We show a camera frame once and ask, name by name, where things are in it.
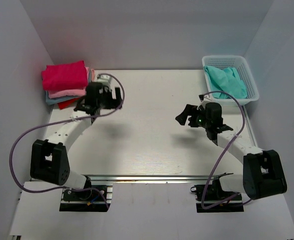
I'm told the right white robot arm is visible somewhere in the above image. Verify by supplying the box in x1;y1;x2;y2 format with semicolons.
175;102;287;200

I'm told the pink folded t shirt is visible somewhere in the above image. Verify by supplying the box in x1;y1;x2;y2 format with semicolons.
48;67;92;99

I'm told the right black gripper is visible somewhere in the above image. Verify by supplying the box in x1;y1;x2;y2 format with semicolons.
176;104;211;129

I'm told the peach folded t shirt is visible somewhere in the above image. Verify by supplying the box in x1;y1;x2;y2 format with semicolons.
89;68;95;82

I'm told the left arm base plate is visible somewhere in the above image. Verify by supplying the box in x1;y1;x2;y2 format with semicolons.
59;176;113;213

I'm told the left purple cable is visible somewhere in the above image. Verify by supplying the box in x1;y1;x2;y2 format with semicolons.
9;72;125;212

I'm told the white plastic basket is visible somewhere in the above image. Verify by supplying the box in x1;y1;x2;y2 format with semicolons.
202;55;259;106

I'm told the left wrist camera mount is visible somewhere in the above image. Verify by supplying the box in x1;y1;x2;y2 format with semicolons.
96;74;113;88

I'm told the grey-blue folded t shirt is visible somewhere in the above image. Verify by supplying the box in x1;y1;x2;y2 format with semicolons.
45;91;79;106

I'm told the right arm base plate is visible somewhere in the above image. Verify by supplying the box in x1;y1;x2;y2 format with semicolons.
190;173;244;214

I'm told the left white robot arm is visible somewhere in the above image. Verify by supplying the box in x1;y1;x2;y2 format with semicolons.
30;82;124;200

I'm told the red folded t shirt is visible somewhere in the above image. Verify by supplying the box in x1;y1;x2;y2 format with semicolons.
58;97;80;110

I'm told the teal crumpled t shirt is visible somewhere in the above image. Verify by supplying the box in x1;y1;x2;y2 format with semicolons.
203;65;247;100

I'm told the aluminium table edge rail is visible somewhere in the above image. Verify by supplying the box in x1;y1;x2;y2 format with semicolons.
84;173;250;185

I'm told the crimson red t shirt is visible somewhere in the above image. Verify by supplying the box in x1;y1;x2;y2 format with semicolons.
41;60;88;91

